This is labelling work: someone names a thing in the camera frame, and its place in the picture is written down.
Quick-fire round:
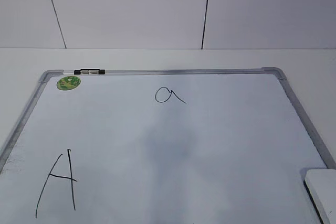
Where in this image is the round green magnet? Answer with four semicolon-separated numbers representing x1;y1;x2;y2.
56;76;81;91

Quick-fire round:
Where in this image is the black marker pen on frame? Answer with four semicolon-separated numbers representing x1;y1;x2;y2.
63;68;106;76

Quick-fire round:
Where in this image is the white board with grey frame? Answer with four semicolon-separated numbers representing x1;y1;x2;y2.
1;68;335;223

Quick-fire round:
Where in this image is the white board eraser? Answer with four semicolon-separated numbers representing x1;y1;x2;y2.
304;169;336;224

